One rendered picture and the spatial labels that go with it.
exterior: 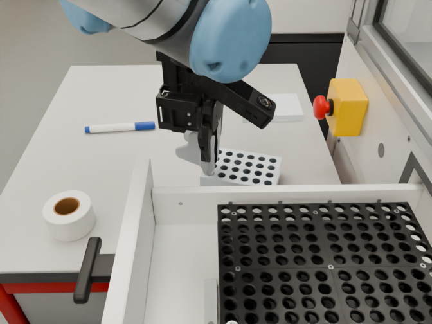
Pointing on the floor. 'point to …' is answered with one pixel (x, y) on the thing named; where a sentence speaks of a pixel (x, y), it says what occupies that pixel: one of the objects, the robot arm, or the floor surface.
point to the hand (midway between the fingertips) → (213, 166)
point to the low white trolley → (121, 176)
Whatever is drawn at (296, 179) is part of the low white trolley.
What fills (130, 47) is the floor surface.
